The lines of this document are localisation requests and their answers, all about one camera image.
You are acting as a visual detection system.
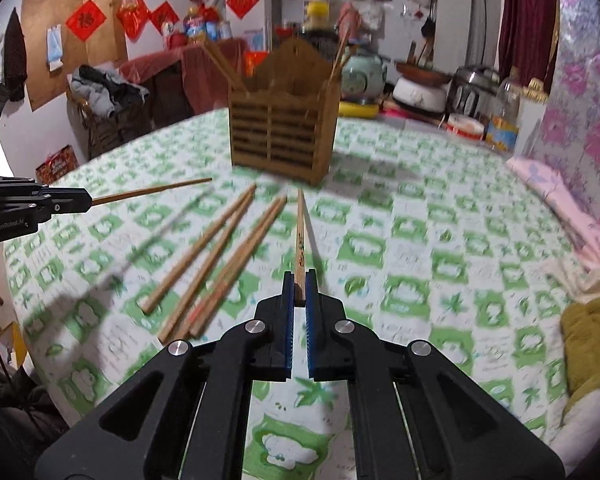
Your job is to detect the wooden chopstick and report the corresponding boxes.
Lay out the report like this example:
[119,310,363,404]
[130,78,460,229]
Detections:
[92,178,212,207]
[172,195,286,344]
[158,184,257,344]
[187,196,289,339]
[140,184,257,315]
[294,188,306,307]

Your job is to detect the red patterned box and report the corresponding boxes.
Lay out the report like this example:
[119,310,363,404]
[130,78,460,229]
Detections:
[35,145,79,185]

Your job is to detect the pile of dark clothes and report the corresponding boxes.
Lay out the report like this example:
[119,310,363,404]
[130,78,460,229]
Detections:
[69,65,149,118]

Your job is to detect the green white patterned tablecloth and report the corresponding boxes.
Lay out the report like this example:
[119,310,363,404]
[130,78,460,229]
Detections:
[3,110,600,479]

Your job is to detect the olive green cushion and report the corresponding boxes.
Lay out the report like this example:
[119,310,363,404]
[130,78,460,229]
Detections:
[560,297,600,413]

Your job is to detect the dark red cloth covered table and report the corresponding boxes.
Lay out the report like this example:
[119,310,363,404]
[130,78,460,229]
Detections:
[118,44,230,115]

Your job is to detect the chopstick in holder left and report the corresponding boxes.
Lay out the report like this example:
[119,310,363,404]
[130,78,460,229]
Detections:
[200,36,248,92]

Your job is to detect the chopstick in holder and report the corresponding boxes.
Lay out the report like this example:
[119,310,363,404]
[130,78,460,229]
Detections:
[328,25,351,84]
[200,36,248,92]

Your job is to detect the cooking oil bottle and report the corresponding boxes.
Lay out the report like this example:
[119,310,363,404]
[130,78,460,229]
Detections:
[183,3,206,39]

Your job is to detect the wooden slatted utensil holder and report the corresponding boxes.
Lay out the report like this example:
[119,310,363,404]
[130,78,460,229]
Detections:
[228,38,340,186]

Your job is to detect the clear plastic bottle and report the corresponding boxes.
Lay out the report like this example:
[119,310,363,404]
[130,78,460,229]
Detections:
[486,66,522,154]

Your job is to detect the pink floral quilt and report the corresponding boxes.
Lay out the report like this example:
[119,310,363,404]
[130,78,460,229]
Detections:
[506,0,600,269]

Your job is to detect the yellow plastic utensil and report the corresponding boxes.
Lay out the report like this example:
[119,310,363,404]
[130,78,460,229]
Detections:
[339,101,380,119]

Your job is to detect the silver pressure cooker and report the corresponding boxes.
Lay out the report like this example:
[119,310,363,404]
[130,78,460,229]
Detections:
[445,65,500,122]

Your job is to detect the light green rice cooker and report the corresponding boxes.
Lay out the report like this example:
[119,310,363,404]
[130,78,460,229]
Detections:
[341,54,387,104]

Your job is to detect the chopstick in holder right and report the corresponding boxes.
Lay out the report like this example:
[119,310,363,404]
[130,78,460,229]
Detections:
[328,25,351,84]

